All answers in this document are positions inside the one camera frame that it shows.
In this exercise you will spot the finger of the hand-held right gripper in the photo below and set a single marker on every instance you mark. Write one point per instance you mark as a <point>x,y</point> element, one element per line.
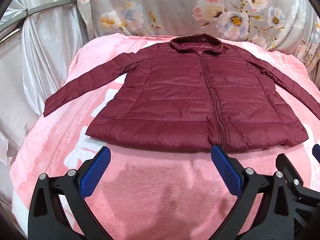
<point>316,151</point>
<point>291,170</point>

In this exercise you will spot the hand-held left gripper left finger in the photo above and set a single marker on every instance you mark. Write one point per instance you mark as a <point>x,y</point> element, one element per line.
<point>96,170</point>

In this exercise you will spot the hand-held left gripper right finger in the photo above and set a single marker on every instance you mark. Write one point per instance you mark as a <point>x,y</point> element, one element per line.
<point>226,172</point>

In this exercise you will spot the maroon puffer jacket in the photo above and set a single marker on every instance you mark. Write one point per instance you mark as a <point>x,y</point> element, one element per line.
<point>175,92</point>

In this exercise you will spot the pink bow-print blanket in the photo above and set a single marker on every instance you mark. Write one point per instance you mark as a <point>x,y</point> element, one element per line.
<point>150,192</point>

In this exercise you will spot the silver satin curtain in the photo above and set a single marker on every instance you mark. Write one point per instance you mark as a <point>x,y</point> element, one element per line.
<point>45,55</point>

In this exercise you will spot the curved metal rail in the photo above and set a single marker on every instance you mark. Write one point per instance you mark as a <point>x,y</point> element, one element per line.
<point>50,7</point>

